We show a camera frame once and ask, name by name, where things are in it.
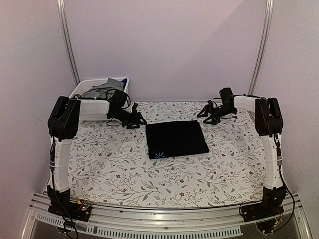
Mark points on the left aluminium frame post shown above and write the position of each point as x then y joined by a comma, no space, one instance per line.
67,40

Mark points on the floral tablecloth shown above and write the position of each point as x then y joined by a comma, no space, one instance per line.
233,170

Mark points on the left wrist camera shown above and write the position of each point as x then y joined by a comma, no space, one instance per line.
121,99

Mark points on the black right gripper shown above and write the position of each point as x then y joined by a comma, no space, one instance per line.
209,108

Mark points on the aluminium frame post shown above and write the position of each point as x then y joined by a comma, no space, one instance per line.
67,40
262,46

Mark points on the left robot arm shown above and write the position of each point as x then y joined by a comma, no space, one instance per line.
97,161

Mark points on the white plastic laundry bin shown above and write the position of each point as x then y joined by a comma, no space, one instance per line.
91,108

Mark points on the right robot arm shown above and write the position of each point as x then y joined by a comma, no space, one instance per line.
268,125

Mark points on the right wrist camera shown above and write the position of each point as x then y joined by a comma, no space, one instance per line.
225,93

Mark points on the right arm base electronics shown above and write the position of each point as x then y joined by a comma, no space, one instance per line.
261,214

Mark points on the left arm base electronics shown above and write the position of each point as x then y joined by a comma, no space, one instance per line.
76,210

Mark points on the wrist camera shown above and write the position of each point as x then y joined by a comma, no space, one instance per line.
225,93
121,99

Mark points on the right aluminium frame post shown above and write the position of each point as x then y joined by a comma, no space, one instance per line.
262,46

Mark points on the grey garment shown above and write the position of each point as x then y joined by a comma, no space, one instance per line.
104,90

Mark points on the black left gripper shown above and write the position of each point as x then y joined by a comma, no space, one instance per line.
135,120

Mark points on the black t-shirt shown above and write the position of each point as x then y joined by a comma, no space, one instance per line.
174,139

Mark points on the aluminium front rail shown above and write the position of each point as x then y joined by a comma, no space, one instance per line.
124,222

